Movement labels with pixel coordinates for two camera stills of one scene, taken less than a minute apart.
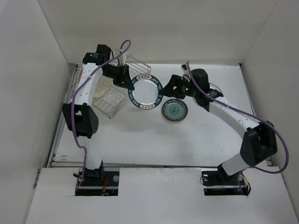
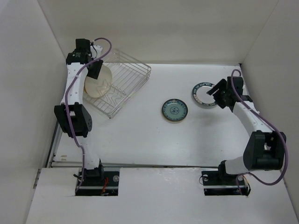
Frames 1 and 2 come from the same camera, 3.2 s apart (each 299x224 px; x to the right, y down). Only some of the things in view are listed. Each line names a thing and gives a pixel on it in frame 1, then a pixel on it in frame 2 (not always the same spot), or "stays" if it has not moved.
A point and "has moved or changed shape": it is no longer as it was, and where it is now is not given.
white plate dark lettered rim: [147, 93] has moved or changed shape
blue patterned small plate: [174, 110] stays
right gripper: [175, 80] -> [216, 95]
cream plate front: [105, 84] stays
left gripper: [124, 80] -> [94, 73]
